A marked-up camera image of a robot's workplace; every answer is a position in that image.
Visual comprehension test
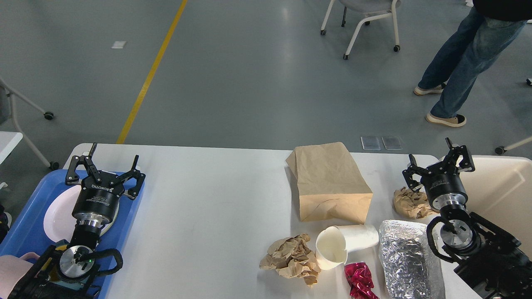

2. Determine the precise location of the silver foil bag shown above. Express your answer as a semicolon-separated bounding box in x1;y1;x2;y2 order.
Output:
379;220;446;299

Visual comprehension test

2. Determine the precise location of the red foil wrapper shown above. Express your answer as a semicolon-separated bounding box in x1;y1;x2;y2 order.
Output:
344;262;379;299

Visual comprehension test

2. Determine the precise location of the teal mug yellow inside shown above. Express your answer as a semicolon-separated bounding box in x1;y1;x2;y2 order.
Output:
36;243;101;299

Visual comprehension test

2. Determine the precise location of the person in blue jeans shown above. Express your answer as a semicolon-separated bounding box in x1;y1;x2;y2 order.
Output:
414;0;532;127

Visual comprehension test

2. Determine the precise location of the chair caster right edge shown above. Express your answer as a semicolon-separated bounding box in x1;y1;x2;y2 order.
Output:
495;136;532;155

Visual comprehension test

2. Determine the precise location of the small brown paper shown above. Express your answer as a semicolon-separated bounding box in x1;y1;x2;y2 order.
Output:
393;187;439;220

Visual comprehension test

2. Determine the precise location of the white paper cup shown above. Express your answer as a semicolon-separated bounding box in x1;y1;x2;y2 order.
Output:
316;225;379;270

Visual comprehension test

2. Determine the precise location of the pink plate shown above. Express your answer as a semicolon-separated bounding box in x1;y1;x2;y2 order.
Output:
44;185;120;243

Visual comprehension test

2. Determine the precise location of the white side table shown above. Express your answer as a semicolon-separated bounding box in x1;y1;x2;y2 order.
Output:
0;131;23;164

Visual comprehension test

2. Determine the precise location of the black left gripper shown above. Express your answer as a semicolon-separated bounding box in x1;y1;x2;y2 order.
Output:
65;142;146;229

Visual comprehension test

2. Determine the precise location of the pink mug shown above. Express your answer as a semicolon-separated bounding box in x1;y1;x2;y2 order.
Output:
0;252;40;299

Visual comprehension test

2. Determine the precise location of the brown paper bag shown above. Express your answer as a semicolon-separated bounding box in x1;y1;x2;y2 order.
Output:
286;142;373;225

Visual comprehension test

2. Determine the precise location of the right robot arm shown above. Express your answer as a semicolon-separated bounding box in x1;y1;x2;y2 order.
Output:
402;138;532;299

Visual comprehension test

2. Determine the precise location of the white rolling stand left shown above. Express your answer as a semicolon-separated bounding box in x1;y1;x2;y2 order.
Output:
0;77;60;171

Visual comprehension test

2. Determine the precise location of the white office chair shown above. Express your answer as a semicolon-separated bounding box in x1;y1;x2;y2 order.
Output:
339;0;401;60

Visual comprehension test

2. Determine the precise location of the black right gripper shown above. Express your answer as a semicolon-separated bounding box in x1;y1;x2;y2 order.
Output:
402;138;475;211

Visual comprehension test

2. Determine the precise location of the crumpled brown paper ball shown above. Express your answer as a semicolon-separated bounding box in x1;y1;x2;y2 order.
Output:
259;233;321;287

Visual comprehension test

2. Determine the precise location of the beige plastic bin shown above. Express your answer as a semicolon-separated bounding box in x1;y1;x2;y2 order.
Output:
460;155;532;257

